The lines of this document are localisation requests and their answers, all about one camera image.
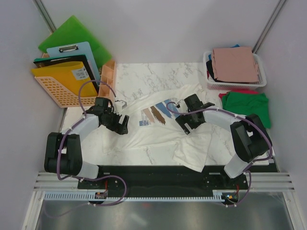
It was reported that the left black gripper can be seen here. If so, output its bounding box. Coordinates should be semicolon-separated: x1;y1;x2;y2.
102;107;129;135

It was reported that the white printed t shirt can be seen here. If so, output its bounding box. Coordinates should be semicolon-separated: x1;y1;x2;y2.
102;84;212;172

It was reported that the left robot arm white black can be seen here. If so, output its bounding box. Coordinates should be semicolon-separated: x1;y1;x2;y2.
44;97;129;188

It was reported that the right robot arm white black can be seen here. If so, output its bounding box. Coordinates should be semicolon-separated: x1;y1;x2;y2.
166;94;273;189

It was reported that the red t shirt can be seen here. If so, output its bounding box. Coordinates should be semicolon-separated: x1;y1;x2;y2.
218;90;259;100

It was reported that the white laundry basket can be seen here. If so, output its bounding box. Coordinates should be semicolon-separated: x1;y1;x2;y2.
199;51;267;91

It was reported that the peach compartment organizer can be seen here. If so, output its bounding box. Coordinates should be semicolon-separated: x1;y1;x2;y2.
98;60;117;101

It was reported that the orange mesh file holder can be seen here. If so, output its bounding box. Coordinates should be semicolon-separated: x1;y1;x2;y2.
34;53;99;108

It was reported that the yellow folder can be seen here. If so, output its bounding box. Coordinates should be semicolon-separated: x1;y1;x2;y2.
31;61;91;95

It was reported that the green t shirt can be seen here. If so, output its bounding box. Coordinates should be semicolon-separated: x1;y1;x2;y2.
221;92;272;129

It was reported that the black garment in basket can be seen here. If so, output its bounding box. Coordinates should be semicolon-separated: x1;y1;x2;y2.
206;60;214;79

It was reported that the pink folded t shirt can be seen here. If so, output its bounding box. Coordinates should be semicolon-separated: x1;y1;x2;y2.
211;46;258;83

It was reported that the light blue clipboard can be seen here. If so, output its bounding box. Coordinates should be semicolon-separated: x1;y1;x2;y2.
47;42;100;80

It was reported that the black folder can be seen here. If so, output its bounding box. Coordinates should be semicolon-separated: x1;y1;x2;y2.
33;54;99;78

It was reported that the green plastic board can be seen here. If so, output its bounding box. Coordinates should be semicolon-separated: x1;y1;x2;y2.
38;15;112;68

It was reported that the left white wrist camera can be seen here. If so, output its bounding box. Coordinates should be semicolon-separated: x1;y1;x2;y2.
113;100;127;114

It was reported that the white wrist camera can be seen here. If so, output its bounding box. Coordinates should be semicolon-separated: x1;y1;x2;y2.
113;100;127;114
175;99;186;109

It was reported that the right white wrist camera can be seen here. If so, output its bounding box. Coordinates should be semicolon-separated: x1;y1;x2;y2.
175;99;186;109

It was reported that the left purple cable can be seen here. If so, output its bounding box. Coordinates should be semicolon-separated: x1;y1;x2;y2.
56;80;128;207

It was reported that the purple cable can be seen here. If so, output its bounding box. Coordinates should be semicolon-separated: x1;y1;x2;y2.
166;102;273;208
56;80;128;207

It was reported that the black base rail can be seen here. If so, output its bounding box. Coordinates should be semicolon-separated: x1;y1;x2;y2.
76;164;279;198

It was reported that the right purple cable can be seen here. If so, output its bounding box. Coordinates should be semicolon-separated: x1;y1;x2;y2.
166;102;273;208

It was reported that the white cable duct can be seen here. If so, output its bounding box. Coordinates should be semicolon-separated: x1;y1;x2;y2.
44;188;224;202

